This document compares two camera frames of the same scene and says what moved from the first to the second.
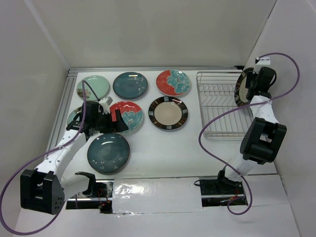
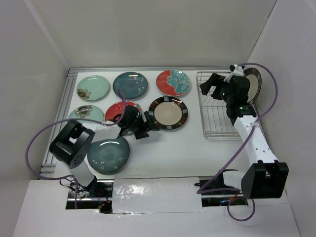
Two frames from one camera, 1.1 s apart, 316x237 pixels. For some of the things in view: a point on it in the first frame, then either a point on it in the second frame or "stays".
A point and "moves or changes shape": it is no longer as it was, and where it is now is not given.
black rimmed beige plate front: x=241 y=91 moves or changes shape
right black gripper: x=250 y=83 to x=216 y=87
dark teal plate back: x=130 y=85 stays
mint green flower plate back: x=99 y=85 stays
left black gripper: x=117 y=126 to x=145 y=127
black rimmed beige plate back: x=168 y=113 stays
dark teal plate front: x=108 y=153 stays
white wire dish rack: x=221 y=118 stays
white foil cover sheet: x=156 y=195 stays
